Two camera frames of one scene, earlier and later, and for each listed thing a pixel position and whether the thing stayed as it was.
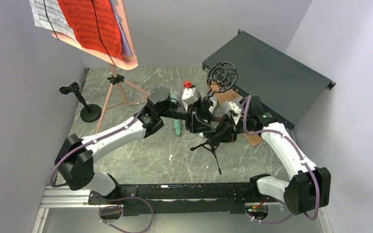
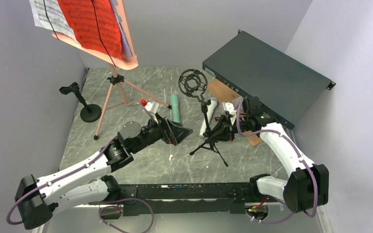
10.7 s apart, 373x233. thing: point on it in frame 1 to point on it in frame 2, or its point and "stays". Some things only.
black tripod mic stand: x=221 y=75 to x=194 y=82
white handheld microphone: x=212 y=107 stays
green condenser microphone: x=174 y=98 stays
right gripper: x=228 y=134 stays
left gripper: x=196 y=118 to x=171 y=132
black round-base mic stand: x=92 y=112 stays
